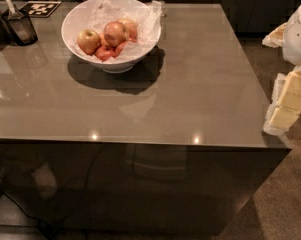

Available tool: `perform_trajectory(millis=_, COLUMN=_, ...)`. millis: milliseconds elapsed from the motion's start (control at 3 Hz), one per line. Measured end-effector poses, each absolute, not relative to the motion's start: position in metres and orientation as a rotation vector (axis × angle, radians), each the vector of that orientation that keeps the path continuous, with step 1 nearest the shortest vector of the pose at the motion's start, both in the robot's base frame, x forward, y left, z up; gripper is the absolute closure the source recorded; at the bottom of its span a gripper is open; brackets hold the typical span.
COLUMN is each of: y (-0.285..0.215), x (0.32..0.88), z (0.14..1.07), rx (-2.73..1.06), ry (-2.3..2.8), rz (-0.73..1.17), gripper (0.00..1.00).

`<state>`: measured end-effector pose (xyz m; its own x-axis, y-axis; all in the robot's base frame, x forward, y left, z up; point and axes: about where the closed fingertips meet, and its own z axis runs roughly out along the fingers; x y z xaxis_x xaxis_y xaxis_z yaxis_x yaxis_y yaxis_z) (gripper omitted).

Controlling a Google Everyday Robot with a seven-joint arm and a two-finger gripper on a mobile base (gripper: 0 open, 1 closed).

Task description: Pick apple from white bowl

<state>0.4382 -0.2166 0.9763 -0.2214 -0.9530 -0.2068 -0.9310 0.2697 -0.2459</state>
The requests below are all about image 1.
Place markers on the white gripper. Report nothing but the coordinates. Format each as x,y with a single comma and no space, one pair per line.
298,37

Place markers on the red-yellow apple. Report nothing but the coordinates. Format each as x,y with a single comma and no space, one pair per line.
115,33

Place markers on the apple at back right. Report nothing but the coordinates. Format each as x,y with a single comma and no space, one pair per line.
131,27

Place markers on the red apple under centre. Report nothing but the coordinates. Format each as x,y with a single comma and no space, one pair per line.
120,48

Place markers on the white ceramic bowl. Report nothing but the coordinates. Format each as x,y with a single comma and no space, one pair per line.
80,15

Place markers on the red apple front bottom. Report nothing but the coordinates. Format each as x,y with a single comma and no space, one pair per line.
104,53

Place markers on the yellow-red apple left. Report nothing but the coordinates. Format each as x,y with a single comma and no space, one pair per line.
88,41

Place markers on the black white fiducial marker card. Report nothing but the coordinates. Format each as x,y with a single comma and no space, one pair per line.
40,9

